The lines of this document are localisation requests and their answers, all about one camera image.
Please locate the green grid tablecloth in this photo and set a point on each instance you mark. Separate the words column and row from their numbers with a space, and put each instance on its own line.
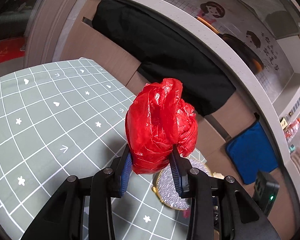
column 56, row 119

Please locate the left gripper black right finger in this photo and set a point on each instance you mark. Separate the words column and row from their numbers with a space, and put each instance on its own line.
column 238, row 216

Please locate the clear plastic lid container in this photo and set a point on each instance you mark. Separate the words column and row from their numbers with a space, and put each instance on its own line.
column 168, row 195

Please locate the yellow label sauce bottle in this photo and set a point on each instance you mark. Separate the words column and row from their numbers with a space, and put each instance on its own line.
column 283, row 123

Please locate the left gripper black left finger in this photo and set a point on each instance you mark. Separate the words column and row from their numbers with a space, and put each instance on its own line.
column 62, row 216

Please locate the small teal cap bottle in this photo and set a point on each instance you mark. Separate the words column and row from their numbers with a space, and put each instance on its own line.
column 292, row 148

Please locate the red plastic bag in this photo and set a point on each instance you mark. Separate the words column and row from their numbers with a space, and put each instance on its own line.
column 158, row 121

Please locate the black cloth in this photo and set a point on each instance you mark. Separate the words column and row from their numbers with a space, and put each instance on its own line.
column 164, row 53

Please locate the blue towel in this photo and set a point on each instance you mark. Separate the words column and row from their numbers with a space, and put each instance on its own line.
column 250, row 152

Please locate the black wok orange handle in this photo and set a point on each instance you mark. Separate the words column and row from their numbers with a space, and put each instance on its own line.
column 249, row 57

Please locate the orange drink bottle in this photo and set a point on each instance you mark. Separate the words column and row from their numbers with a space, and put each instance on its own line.
column 292, row 129

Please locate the range hood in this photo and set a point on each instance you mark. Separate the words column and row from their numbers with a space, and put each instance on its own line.
column 285, row 22

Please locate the white kitchen countertop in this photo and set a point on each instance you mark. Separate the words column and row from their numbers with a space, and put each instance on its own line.
column 237, row 67

